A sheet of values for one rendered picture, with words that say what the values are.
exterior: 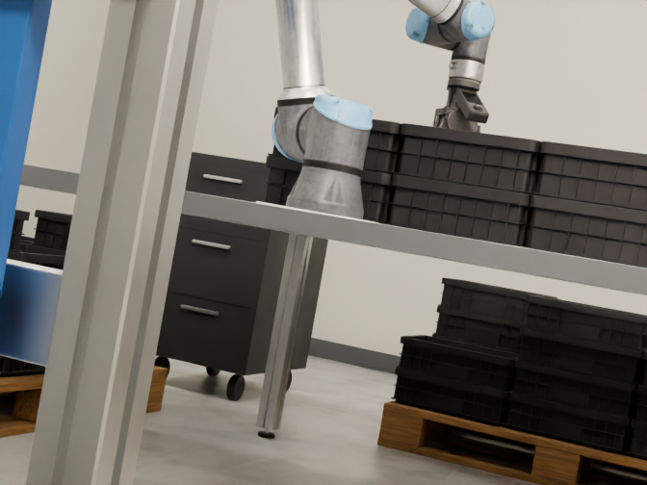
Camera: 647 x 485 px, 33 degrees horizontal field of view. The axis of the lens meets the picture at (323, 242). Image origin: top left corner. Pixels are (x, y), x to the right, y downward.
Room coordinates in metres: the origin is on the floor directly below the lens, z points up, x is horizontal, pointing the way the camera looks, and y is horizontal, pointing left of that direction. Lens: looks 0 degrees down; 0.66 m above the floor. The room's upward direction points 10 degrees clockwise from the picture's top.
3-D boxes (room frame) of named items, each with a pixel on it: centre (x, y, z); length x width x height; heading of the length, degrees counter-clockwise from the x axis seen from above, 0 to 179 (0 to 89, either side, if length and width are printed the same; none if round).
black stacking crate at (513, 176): (2.42, -0.33, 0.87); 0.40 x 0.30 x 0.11; 158
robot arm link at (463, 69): (2.38, -0.24, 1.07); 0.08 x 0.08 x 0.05
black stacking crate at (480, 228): (2.42, -0.33, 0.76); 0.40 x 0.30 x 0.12; 158
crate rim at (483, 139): (2.42, -0.33, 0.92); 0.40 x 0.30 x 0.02; 158
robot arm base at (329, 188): (2.10, 0.01, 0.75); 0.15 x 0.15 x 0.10
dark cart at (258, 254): (4.35, 0.30, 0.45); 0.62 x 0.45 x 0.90; 158
